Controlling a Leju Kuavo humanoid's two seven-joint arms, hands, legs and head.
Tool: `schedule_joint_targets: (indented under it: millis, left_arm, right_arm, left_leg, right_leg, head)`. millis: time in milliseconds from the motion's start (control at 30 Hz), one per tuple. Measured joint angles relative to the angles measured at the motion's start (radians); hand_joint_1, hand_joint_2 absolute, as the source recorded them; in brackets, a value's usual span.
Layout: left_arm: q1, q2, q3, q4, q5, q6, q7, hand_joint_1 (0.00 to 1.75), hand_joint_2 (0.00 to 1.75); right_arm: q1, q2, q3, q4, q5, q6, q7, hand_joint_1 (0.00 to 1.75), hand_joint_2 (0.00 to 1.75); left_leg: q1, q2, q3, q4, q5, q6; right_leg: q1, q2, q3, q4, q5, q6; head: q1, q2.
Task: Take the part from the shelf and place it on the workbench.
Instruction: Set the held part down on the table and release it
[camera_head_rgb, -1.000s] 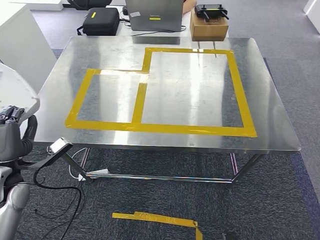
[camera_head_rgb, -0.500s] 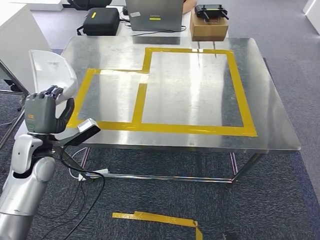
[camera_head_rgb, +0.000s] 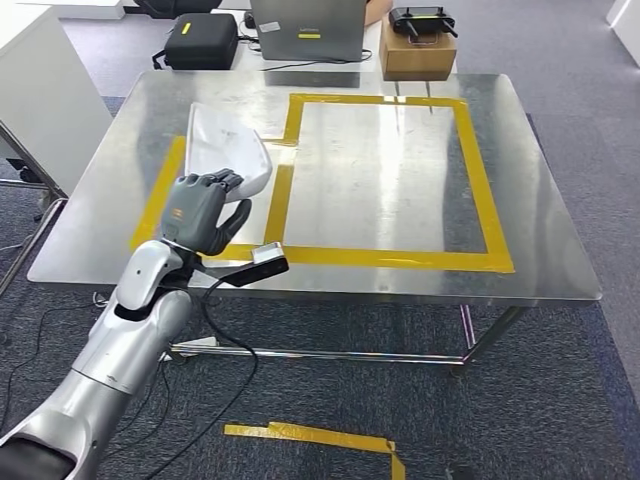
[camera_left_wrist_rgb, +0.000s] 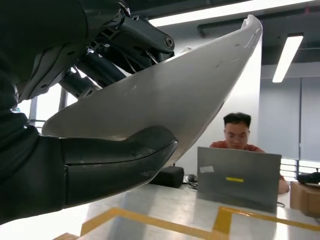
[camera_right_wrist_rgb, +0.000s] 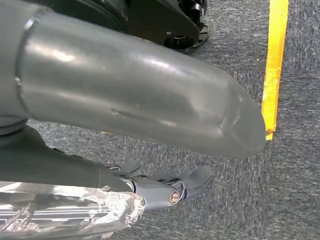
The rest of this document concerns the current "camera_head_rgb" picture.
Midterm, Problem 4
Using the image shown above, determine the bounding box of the white plastic car part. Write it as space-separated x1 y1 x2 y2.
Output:
183 101 273 203

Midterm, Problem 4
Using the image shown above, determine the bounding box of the yellow workbench tape marking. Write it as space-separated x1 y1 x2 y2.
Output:
130 92 516 275

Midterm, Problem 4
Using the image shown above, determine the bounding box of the black carry case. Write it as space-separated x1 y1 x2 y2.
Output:
152 11 240 72

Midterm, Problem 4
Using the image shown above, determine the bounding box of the white lit pillar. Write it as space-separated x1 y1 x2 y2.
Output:
605 0 640 68

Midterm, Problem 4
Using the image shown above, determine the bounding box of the black bag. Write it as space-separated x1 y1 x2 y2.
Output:
134 0 224 20

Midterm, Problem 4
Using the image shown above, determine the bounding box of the brown cardboard box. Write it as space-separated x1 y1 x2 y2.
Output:
378 16 458 83

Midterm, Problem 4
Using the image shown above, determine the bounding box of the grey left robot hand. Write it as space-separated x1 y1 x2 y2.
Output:
161 168 253 258

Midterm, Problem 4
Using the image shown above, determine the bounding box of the grey laptop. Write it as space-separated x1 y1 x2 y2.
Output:
250 0 368 63

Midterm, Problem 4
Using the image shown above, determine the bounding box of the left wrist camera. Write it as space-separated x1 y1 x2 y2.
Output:
187 241 290 289

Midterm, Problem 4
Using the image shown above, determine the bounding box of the black remote controller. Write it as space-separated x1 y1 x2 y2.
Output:
388 5 459 40

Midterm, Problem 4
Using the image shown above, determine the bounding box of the yellow floor tape marking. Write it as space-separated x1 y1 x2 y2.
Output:
223 421 407 480

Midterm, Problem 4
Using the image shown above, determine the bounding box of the white platform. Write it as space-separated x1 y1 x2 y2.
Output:
17 0 126 21

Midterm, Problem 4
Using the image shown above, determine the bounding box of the white desk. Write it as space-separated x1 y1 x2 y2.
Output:
0 5 115 298

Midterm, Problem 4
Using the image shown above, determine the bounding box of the steel workbench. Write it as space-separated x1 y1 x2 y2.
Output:
27 69 604 379

